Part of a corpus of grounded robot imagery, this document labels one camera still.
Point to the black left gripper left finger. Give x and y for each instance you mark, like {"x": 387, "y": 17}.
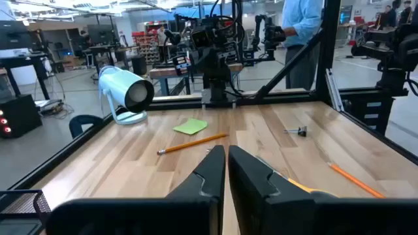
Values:
{"x": 202, "y": 212}

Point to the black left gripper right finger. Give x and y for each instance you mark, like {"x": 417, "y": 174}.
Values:
{"x": 261, "y": 209}

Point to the orange pencil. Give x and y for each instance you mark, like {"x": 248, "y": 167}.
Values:
{"x": 356, "y": 180}
{"x": 192, "y": 143}

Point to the green sticky note pad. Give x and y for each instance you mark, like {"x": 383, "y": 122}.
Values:
{"x": 191, "y": 126}

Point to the black binder clip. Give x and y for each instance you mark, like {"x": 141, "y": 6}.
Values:
{"x": 301, "y": 131}

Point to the black background robot arm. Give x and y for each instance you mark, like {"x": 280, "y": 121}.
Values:
{"x": 269, "y": 34}

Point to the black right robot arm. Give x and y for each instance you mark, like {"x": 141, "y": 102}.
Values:
{"x": 217, "y": 78}

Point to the black mesh desk organizer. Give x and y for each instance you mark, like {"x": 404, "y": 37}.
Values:
{"x": 19, "y": 205}

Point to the black office desk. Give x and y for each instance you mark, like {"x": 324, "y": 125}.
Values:
{"x": 23, "y": 60}

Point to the person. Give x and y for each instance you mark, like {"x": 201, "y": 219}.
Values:
{"x": 300, "y": 19}
{"x": 388, "y": 18}
{"x": 406, "y": 13}
{"x": 85, "y": 39}
{"x": 161, "y": 36}

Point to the wooden top workbench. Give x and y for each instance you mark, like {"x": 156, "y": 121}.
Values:
{"x": 170, "y": 71}

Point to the red parts shelf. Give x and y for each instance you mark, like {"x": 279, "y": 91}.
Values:
{"x": 143, "y": 42}

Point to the black trash bin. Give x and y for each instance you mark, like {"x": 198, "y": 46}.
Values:
{"x": 139, "y": 65}

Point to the black monitor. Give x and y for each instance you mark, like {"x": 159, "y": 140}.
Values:
{"x": 99, "y": 34}
{"x": 14, "y": 34}

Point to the black drawer cabinet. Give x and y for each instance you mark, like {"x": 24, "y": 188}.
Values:
{"x": 369, "y": 111}

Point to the dark blue chair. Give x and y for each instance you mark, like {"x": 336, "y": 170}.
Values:
{"x": 83, "y": 122}

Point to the black background robot station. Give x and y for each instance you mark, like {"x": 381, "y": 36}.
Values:
{"x": 392, "y": 52}

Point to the black computer tower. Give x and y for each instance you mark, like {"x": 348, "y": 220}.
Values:
{"x": 19, "y": 114}

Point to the black aluminium table frame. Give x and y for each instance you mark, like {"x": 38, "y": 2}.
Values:
{"x": 326, "y": 49}

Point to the silver hinge bracket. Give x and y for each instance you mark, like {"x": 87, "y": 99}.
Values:
{"x": 333, "y": 89}

